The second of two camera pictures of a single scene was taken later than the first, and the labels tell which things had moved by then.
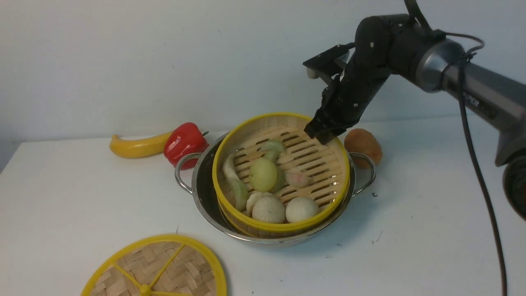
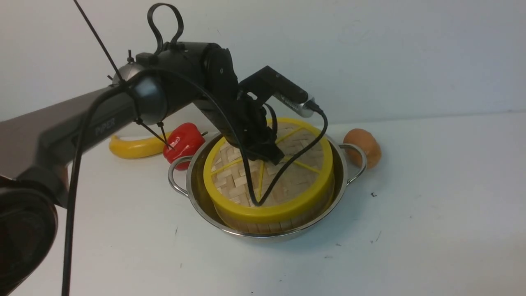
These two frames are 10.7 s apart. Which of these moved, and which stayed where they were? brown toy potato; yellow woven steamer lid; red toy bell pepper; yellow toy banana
Moved: yellow woven steamer lid
Stayed: brown toy potato; red toy bell pepper; yellow toy banana
